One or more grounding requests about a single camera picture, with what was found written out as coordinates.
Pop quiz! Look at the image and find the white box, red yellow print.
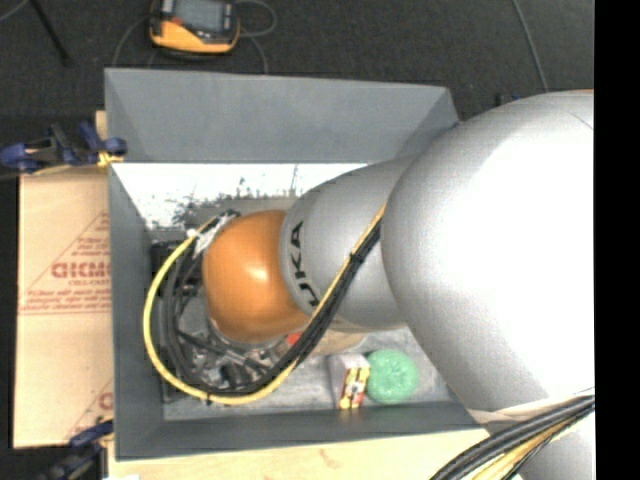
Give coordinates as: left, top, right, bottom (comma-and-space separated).
327, 353, 372, 411

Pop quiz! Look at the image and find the green textured ball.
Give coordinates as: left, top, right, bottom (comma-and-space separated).
365, 348, 420, 404

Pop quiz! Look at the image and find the brown cardboard board, red print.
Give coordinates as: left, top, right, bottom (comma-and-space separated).
12, 166, 117, 450

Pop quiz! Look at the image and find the grey metal bin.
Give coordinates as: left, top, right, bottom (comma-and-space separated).
103, 67, 492, 460

